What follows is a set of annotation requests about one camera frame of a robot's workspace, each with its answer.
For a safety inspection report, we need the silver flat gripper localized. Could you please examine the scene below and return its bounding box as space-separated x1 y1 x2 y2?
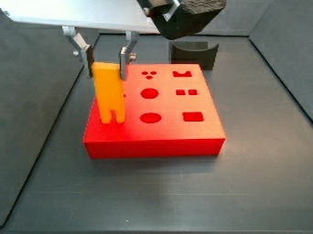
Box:
0 0 160 80

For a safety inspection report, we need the yellow square-circle peg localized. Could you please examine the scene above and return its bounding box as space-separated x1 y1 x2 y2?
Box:
93 62 126 123

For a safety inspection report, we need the black curved holder stand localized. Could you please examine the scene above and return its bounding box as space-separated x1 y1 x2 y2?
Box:
169 41 220 70

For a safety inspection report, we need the red shape-sorter block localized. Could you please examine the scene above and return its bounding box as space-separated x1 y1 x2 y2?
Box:
83 64 225 159

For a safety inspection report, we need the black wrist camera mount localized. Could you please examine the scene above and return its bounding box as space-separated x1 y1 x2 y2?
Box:
137 0 226 40

